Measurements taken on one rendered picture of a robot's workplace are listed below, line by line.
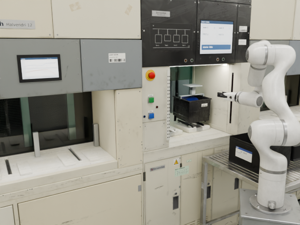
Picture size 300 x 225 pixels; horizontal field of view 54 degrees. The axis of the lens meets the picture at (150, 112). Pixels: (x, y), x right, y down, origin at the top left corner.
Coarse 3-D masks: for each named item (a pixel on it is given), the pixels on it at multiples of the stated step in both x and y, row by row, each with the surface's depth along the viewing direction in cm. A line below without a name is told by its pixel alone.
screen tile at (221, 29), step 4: (220, 28) 196; (224, 28) 198; (228, 28) 200; (220, 32) 197; (224, 32) 199; (228, 32) 200; (220, 36) 197; (224, 36) 199; (228, 36) 201; (220, 40) 198; (224, 40) 200; (228, 40) 202
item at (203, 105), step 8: (192, 88) 230; (176, 96) 238; (200, 96) 240; (176, 104) 235; (184, 104) 226; (192, 104) 223; (200, 104) 227; (208, 104) 231; (176, 112) 236; (184, 112) 227; (192, 112) 225; (200, 112) 229; (208, 112) 233; (184, 120) 232; (192, 120) 226; (200, 120) 231; (208, 120) 235
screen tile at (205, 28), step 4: (204, 28) 190; (208, 28) 191; (212, 28) 193; (216, 28) 194; (204, 32) 190; (208, 32) 192; (212, 32) 194; (216, 32) 195; (204, 36) 191; (208, 36) 193; (212, 36) 194; (216, 36) 196; (204, 40) 192; (208, 40) 193; (212, 40) 195
